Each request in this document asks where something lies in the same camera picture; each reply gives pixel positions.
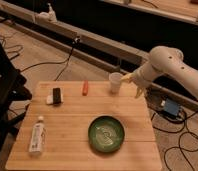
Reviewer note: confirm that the orange carrot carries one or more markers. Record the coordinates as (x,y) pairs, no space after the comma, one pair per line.
(85,88)

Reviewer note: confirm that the black chair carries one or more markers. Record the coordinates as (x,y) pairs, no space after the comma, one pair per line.
(11,89)

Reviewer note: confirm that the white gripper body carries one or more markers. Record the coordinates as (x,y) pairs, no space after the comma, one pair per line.
(145,75)

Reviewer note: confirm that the white plastic bottle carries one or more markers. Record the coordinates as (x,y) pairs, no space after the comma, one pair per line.
(37,137)

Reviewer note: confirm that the translucent plastic cup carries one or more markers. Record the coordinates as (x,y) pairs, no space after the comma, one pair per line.
(115,82)

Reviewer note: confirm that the white object on ledge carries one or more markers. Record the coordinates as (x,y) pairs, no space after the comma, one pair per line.
(49,16)

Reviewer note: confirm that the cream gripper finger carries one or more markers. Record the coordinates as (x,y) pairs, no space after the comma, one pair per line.
(126,78)
(139,92)

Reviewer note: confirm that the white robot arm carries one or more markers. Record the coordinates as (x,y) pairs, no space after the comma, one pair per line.
(164,60)

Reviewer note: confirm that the blue power box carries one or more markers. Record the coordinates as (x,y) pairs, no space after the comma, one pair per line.
(171,108)

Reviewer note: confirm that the green ceramic bowl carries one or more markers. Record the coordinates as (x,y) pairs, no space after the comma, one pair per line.
(106,134)

